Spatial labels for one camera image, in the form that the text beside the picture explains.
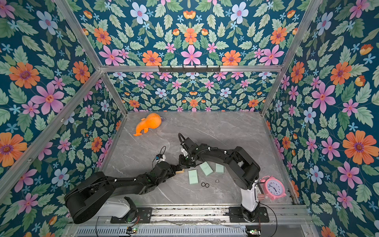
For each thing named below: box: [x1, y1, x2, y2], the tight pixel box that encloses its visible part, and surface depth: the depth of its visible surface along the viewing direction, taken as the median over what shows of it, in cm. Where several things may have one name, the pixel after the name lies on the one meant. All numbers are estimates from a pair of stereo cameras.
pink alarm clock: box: [259, 175, 287, 201], surface depth 81 cm
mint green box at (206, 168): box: [199, 161, 214, 176], surface depth 89 cm
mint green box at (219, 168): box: [215, 162, 225, 174], surface depth 90 cm
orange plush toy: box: [133, 112, 162, 137], surface depth 108 cm
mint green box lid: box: [188, 169, 199, 185], surface depth 86 cm
